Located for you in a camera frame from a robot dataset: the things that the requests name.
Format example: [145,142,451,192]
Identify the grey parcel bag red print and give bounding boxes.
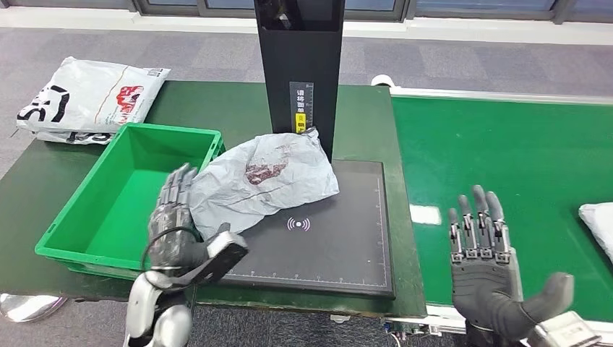
[188,127,341,242]

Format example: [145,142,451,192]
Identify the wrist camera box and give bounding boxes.
[191,231,250,286]
[526,311,602,347]

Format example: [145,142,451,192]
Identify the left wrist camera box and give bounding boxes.
[191,231,250,286]

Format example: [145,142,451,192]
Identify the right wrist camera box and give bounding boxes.
[526,311,602,347]

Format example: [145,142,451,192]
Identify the green conveyor belt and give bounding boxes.
[391,95,613,322]

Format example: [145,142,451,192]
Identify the aluminium conveyor frame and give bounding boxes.
[382,86,613,344]

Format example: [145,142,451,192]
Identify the black inbound scanner machine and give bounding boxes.
[220,0,397,301]

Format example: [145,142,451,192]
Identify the conveyor electronics board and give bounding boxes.
[382,320,442,339]

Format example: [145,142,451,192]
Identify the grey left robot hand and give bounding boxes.
[145,163,214,276]

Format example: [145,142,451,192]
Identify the dark green table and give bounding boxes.
[0,80,428,318]

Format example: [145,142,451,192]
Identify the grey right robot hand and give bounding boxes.
[447,185,575,342]

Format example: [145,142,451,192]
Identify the dark window frame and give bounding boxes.
[0,0,613,23]

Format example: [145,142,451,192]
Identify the green plastic crate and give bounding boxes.
[34,121,226,282]

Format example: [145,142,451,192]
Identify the white parcel bag red print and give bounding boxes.
[17,56,171,135]

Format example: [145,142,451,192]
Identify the round chrome stand base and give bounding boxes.
[0,293,69,323]

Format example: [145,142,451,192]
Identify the grey yellow scanner label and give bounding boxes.
[288,81,314,135]

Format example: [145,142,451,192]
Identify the plain grey parcel bag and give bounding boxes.
[578,202,613,265]

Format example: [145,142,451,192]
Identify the white parcel bag black print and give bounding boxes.
[35,129,116,145]

